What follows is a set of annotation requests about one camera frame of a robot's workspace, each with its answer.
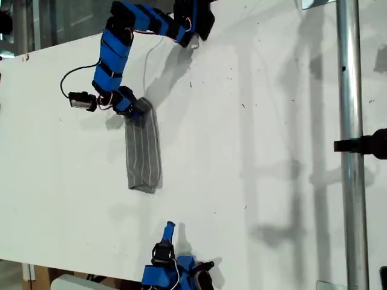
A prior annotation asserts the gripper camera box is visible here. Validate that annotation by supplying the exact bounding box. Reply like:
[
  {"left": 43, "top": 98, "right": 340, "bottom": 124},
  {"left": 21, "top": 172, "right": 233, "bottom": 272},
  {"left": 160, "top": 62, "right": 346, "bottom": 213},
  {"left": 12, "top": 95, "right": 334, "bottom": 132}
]
[
  {"left": 68, "top": 91, "right": 99, "bottom": 113},
  {"left": 192, "top": 260, "right": 216, "bottom": 273}
]

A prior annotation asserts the wooden table leg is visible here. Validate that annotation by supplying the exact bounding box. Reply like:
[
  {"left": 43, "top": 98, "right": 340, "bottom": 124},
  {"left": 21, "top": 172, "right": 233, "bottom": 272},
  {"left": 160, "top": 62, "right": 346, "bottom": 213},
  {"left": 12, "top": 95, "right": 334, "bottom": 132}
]
[{"left": 22, "top": 263, "right": 51, "bottom": 290}]

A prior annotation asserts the camera black cable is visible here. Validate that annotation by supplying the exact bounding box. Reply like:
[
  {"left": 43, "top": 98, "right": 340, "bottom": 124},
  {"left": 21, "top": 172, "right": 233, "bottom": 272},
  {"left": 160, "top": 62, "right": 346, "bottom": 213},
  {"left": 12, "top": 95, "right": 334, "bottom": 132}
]
[{"left": 59, "top": 59, "right": 101, "bottom": 99}]

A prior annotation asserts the grey striped towel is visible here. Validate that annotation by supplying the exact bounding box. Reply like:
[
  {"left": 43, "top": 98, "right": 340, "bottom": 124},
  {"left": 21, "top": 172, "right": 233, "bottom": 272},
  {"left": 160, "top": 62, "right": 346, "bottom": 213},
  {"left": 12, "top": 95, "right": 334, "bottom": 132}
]
[{"left": 124, "top": 97, "right": 163, "bottom": 195}]

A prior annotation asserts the steel post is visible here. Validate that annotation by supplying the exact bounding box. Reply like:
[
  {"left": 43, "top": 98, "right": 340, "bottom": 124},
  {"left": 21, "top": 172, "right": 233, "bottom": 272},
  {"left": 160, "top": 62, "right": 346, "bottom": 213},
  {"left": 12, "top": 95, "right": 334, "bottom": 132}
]
[{"left": 335, "top": 0, "right": 370, "bottom": 290}]

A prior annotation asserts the black post clamp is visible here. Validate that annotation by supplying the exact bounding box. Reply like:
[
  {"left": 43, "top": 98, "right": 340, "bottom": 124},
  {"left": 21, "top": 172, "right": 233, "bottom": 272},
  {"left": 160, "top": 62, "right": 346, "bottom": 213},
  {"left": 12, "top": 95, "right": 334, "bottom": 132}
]
[{"left": 333, "top": 128, "right": 387, "bottom": 161}]

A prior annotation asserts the white box under table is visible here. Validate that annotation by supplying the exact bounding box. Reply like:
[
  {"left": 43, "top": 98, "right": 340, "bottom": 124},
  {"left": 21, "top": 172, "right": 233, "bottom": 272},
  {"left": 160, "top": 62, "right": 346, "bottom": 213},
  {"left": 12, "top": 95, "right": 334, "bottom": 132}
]
[{"left": 50, "top": 274, "right": 94, "bottom": 290}]

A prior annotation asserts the round black background object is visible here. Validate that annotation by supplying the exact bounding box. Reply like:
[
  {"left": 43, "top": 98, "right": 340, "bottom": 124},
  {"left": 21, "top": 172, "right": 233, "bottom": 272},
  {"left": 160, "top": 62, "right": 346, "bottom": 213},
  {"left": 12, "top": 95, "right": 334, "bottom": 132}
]
[{"left": 0, "top": 10, "right": 15, "bottom": 36}]

